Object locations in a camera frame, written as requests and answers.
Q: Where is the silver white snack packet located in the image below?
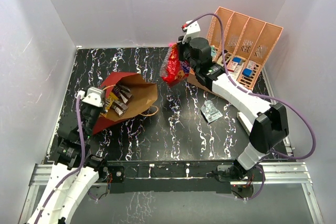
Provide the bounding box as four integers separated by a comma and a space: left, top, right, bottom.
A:
201, 100, 223, 123

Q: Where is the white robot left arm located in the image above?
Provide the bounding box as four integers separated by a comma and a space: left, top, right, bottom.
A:
27, 99, 109, 223

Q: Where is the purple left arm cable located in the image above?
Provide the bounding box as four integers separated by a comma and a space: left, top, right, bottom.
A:
33, 95, 91, 224

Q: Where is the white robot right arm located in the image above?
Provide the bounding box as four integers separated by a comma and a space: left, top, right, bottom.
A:
177, 36, 289, 180

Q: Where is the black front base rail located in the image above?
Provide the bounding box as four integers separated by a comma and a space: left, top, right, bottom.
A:
94, 160, 265, 194

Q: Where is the yellow candy packet back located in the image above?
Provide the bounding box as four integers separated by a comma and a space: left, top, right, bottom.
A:
104, 95, 118, 113

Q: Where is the purple brown candy packet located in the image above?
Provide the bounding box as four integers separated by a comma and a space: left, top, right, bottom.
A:
112, 100, 129, 117

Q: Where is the blue eraser block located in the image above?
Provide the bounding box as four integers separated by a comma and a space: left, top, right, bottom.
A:
232, 57, 244, 65

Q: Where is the white cardboard box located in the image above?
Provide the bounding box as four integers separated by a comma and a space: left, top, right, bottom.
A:
237, 112, 253, 135

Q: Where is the red large candy bag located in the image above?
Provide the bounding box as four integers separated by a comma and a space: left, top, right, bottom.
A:
160, 44, 191, 87

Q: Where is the aluminium frame rail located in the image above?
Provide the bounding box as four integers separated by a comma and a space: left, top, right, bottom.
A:
19, 66, 325, 224

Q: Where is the red brown paper bag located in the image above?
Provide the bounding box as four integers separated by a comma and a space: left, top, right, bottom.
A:
93, 72, 158, 135

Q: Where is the blue small box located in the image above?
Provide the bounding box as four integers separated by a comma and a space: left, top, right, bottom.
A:
242, 68, 254, 78

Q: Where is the pink desk organizer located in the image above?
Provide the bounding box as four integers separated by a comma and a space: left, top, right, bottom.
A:
206, 7, 283, 90

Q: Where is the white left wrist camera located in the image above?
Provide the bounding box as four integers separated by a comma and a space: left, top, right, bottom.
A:
77, 87, 105, 108

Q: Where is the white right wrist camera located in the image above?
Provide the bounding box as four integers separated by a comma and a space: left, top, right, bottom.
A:
182, 20, 201, 44

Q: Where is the red white small box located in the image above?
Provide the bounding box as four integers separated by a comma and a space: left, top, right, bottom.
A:
227, 61, 241, 72

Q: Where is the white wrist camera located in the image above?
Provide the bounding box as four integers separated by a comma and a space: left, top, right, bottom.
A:
182, 20, 201, 44
77, 87, 105, 108

